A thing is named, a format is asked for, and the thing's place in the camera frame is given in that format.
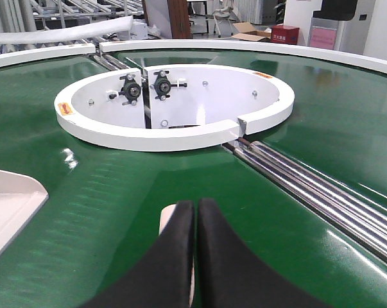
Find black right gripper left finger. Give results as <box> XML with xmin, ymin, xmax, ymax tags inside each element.
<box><xmin>82</xmin><ymin>201</ymin><xmax>194</xmax><ymax>307</ymax></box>

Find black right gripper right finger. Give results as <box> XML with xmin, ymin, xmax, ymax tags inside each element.
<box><xmin>197</xmin><ymin>198</ymin><xmax>326</xmax><ymax>307</ymax></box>

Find beige hand brush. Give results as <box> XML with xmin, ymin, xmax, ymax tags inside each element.
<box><xmin>159</xmin><ymin>203</ymin><xmax>195</xmax><ymax>307</ymax></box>

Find beige plastic dustpan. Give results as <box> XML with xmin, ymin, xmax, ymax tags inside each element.
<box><xmin>0</xmin><ymin>169</ymin><xmax>49</xmax><ymax>256</ymax></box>

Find grey roller conveyor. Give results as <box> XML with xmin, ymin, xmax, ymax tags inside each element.
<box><xmin>0</xmin><ymin>31</ymin><xmax>150</xmax><ymax>46</ymax></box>

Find chrome transfer rollers right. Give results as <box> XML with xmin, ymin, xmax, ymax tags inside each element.
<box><xmin>223</xmin><ymin>138</ymin><xmax>387</xmax><ymax>263</ymax></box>

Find chrome transfer rollers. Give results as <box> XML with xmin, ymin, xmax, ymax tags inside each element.
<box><xmin>89</xmin><ymin>53</ymin><xmax>130</xmax><ymax>71</ymax></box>
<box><xmin>223</xmin><ymin>138</ymin><xmax>387</xmax><ymax>263</ymax></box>

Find left black bearing block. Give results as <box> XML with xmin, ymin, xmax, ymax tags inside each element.
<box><xmin>108</xmin><ymin>74</ymin><xmax>142</xmax><ymax>106</ymax></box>

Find black bearing block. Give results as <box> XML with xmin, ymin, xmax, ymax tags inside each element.
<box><xmin>153</xmin><ymin>69</ymin><xmax>188</xmax><ymax>101</ymax></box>
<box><xmin>108</xmin><ymin>74</ymin><xmax>142</xmax><ymax>106</ymax></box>

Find right black bearing block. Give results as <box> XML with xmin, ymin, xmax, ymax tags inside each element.
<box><xmin>153</xmin><ymin>69</ymin><xmax>188</xmax><ymax>101</ymax></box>

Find chrome transfer rollers rear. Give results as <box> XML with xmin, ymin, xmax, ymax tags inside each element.
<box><xmin>89</xmin><ymin>53</ymin><xmax>130</xmax><ymax>71</ymax></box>

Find open cardboard box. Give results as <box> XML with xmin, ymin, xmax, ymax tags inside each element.
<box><xmin>232</xmin><ymin>22</ymin><xmax>271</xmax><ymax>42</ymax></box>

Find red box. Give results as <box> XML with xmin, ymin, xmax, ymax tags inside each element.
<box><xmin>270</xmin><ymin>24</ymin><xmax>300</xmax><ymax>45</ymax></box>

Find brown wooden pillar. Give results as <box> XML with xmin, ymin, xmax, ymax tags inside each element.
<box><xmin>167</xmin><ymin>0</ymin><xmax>192</xmax><ymax>39</ymax></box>

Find green potted plant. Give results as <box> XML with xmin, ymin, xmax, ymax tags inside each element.
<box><xmin>273</xmin><ymin>0</ymin><xmax>287</xmax><ymax>24</ymax></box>

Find metal flow rack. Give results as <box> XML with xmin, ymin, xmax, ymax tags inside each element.
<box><xmin>30</xmin><ymin>0</ymin><xmax>144</xmax><ymax>30</ymax></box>

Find white inner conveyor ring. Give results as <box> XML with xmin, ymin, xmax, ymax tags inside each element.
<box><xmin>54</xmin><ymin>64</ymin><xmax>295</xmax><ymax>152</ymax></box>

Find white outer guard rail right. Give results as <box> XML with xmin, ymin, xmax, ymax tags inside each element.
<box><xmin>99</xmin><ymin>39</ymin><xmax>387</xmax><ymax>74</ymax></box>

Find white guard rail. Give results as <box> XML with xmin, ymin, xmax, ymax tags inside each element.
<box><xmin>99</xmin><ymin>39</ymin><xmax>387</xmax><ymax>74</ymax></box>
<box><xmin>0</xmin><ymin>43</ymin><xmax>96</xmax><ymax>67</ymax></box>

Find white outer guard rail left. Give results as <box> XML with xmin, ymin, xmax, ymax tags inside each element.
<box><xmin>0</xmin><ymin>43</ymin><xmax>96</xmax><ymax>67</ymax></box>

